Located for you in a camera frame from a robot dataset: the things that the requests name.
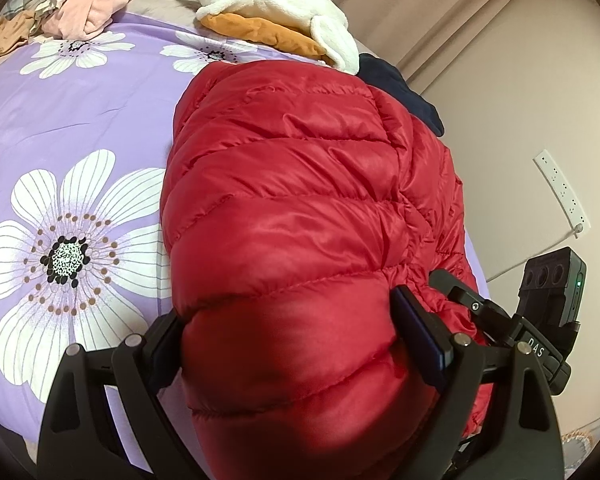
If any white power cable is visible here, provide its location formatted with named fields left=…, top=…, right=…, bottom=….
left=484, top=227, right=581, bottom=283

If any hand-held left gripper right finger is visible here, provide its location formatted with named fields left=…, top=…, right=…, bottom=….
left=390, top=285, right=563, bottom=480

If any pink garment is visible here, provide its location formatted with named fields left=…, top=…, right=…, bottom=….
left=42, top=0, right=143, bottom=41

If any white power strip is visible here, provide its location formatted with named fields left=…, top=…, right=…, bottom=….
left=532, top=148, right=592, bottom=238

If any tan cloth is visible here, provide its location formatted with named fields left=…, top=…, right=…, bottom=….
left=0, top=10, right=43, bottom=67

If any orange garment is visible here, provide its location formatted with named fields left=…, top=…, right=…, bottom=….
left=200, top=11, right=338, bottom=70

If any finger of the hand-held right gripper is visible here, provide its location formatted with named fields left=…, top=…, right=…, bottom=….
left=429, top=269, right=513, bottom=346

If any red down jacket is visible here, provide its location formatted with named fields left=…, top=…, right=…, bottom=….
left=160, top=59, right=496, bottom=480

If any purple floral blanket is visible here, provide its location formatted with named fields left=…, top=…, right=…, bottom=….
left=0, top=10, right=491, bottom=466

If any navy garment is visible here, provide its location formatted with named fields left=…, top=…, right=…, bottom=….
left=356, top=52, right=444, bottom=137

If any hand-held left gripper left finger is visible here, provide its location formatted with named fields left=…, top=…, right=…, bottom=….
left=36, top=310, right=216, bottom=480

